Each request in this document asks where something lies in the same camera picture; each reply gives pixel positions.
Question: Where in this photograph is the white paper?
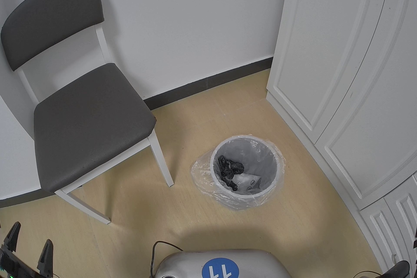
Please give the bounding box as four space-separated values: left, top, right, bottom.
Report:
232 173 262 195

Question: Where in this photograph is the black cable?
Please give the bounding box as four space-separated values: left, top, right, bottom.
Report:
150 240 185 276
353 270 384 278

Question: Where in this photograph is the grey padded white chair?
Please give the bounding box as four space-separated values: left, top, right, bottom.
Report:
0 0 175 224

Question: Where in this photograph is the white trash bin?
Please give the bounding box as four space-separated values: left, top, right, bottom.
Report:
210 136 281 203

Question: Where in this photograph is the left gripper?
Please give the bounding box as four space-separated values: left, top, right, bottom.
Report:
0 222 54 278

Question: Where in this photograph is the clear plastic bag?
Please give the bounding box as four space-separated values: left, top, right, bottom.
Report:
190 134 287 211

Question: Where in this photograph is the black plastic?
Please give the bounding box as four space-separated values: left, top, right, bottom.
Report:
218 155 245 192

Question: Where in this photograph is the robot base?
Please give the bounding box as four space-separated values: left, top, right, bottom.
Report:
156 249 292 278

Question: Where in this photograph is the white wardrobe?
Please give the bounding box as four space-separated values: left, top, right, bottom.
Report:
266 0 417 275

